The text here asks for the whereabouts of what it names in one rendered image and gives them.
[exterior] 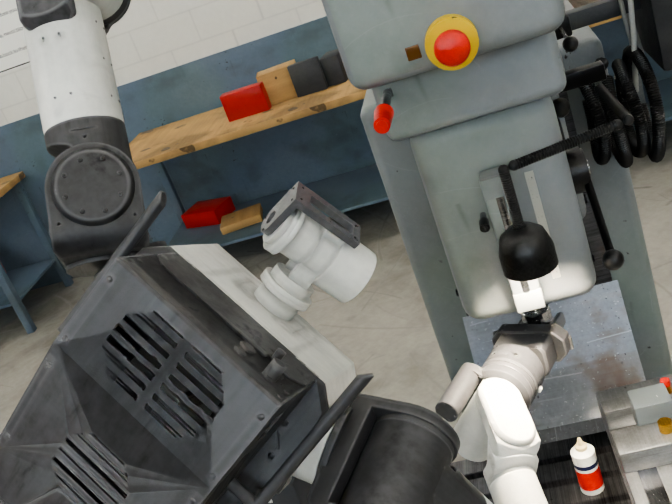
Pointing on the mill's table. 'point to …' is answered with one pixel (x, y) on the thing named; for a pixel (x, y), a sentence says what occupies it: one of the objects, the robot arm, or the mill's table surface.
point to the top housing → (538, 11)
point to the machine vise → (661, 475)
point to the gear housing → (475, 87)
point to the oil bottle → (587, 468)
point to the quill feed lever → (613, 259)
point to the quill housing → (512, 138)
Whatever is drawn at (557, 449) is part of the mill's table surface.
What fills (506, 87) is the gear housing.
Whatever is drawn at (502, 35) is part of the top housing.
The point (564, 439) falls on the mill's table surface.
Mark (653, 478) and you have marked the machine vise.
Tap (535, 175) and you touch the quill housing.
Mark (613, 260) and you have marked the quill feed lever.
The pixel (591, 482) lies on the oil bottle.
